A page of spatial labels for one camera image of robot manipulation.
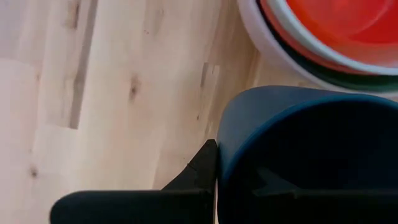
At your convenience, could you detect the large white bowl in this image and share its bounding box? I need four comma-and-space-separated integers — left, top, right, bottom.
236, 0, 398, 102

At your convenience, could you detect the small white bowl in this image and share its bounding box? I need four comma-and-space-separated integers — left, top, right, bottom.
267, 0, 398, 77

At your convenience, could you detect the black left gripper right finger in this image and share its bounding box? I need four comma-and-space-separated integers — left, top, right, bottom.
221, 147, 398, 224

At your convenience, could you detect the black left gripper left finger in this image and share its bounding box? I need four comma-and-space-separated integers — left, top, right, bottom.
49, 139, 218, 224

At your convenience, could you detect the small orange bowl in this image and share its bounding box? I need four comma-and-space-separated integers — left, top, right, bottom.
285, 0, 398, 68

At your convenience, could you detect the green plastic bowl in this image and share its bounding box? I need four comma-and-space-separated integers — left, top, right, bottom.
256, 0, 398, 93

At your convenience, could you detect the dark blue cup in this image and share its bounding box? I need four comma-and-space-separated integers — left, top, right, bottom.
216, 85, 398, 224

